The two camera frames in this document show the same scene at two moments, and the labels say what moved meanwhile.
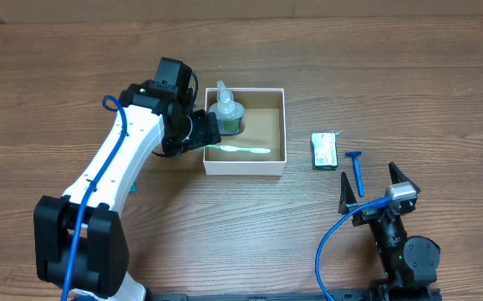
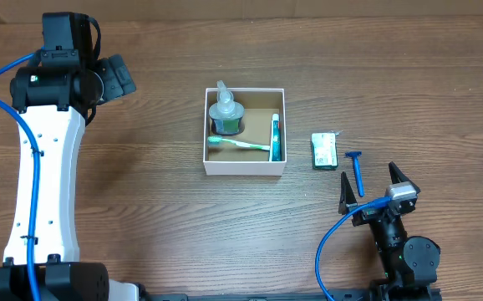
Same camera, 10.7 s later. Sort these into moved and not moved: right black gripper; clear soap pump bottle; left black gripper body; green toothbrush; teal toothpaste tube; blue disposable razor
Moved: left black gripper body; teal toothpaste tube; green toothbrush
Not moved: clear soap pump bottle; blue disposable razor; right black gripper
